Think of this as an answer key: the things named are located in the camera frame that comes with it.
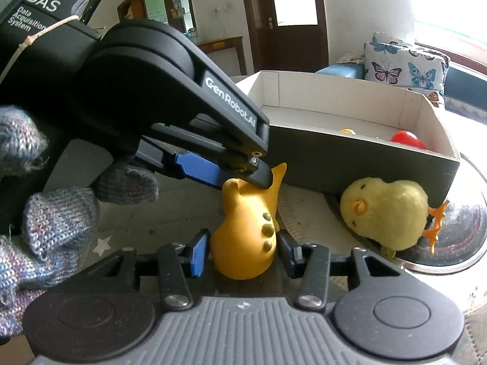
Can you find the dark cardboard box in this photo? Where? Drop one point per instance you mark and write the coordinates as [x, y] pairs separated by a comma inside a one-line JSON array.
[[342, 152]]

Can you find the round metal tray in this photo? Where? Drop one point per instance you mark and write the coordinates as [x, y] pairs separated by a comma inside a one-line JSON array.
[[460, 232]]

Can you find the large butterfly print pillow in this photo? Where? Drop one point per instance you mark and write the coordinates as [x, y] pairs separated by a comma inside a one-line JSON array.
[[405, 66]]

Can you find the brown wooden door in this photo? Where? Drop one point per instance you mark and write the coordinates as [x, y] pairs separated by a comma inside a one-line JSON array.
[[258, 26]]

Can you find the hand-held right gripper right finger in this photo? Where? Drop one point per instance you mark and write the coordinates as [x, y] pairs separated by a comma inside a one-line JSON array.
[[288, 255]]

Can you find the small butterfly print pillow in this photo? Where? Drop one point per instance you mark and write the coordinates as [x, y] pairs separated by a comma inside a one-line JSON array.
[[392, 38]]

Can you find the red toy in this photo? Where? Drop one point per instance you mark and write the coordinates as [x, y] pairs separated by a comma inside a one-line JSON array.
[[407, 138]]

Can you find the wooden glass cabinet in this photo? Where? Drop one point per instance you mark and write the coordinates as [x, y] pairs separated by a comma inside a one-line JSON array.
[[167, 3]]

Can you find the wooden side table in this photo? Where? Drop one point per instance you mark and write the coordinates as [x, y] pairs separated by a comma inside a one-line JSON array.
[[228, 51]]

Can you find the yellow plush chick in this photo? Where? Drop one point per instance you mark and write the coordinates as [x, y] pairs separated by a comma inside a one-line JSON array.
[[388, 213]]

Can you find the orange rubber dinosaur toy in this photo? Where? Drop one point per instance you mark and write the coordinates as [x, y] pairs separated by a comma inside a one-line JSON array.
[[243, 232]]

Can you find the blue cushion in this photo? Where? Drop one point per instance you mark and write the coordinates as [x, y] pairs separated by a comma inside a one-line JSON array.
[[340, 70]]

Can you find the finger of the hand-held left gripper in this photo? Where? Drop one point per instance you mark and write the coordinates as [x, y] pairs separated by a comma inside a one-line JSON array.
[[232, 102], [199, 168]]

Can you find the small yellow toy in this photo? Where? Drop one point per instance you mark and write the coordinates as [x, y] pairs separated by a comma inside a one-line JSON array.
[[348, 131]]

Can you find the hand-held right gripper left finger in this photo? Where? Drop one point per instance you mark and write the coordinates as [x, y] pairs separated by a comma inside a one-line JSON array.
[[199, 254]]

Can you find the grey star printed mat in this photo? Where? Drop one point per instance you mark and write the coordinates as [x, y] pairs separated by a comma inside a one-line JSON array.
[[125, 216]]

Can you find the person's left hand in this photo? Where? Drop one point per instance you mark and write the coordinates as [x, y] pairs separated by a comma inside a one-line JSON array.
[[49, 216]]

